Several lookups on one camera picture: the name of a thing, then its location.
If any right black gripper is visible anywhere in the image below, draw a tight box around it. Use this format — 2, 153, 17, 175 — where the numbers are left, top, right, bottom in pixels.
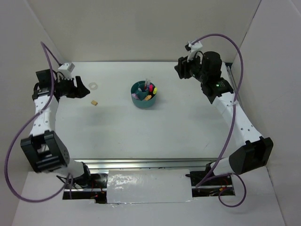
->
174, 50, 208, 83

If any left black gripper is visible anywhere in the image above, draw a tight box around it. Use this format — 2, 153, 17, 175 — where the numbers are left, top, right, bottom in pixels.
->
54, 75, 90, 99

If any clear tape roll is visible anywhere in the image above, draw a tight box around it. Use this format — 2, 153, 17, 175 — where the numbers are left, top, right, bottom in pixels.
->
88, 82, 98, 90

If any beige eraser block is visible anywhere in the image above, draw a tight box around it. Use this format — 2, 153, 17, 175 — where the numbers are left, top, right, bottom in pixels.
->
91, 100, 98, 106

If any black pink highlighter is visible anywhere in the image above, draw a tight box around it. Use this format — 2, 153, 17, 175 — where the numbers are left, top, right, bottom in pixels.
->
149, 84, 154, 93

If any orange highlighter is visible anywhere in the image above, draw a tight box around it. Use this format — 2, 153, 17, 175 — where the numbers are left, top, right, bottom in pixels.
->
144, 95, 151, 101

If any purple pink highlighter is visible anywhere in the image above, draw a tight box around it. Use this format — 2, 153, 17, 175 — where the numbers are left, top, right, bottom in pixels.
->
132, 93, 139, 99

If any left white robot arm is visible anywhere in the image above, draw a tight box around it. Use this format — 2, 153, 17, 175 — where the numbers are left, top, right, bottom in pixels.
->
20, 69, 93, 188

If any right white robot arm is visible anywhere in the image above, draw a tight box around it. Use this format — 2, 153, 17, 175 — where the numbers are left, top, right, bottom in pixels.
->
174, 51, 274, 185

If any teal round organizer container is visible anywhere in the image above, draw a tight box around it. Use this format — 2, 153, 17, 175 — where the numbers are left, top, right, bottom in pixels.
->
131, 81, 158, 108

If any white foil cover plate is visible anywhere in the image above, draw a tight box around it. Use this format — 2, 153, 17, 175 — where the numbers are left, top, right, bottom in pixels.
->
107, 169, 192, 204

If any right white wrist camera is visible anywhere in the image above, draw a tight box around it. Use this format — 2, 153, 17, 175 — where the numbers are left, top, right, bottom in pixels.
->
185, 40, 203, 62

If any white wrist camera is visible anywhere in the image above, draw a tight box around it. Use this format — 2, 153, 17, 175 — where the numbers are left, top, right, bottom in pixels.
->
185, 40, 203, 62
58, 62, 75, 79

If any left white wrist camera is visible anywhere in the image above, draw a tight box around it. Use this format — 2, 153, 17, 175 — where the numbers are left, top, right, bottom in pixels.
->
58, 62, 75, 79

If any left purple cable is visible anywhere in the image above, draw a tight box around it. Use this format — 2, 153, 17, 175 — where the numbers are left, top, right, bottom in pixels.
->
4, 41, 73, 203

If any purple cable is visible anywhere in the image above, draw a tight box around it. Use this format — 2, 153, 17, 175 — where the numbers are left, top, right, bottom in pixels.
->
190, 34, 246, 208
4, 41, 73, 203

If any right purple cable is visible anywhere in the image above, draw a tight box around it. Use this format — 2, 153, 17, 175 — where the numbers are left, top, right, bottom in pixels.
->
190, 34, 246, 208

